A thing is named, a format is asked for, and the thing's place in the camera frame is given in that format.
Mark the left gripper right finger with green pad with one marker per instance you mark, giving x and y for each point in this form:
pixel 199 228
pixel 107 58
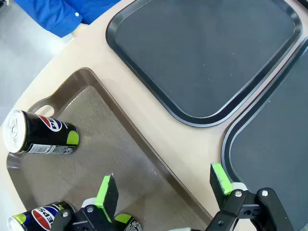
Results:
pixel 222 180

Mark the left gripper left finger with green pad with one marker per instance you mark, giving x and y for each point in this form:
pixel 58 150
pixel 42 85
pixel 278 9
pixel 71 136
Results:
pixel 107 197

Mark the black plastic tray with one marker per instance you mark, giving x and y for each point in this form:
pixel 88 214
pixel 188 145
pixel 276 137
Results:
pixel 272 134
pixel 204 53

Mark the black Pepsi can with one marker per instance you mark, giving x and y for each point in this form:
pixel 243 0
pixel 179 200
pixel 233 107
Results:
pixel 41 134
pixel 41 216

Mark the person's blue shirt torso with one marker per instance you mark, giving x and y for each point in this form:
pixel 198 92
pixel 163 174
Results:
pixel 62 14

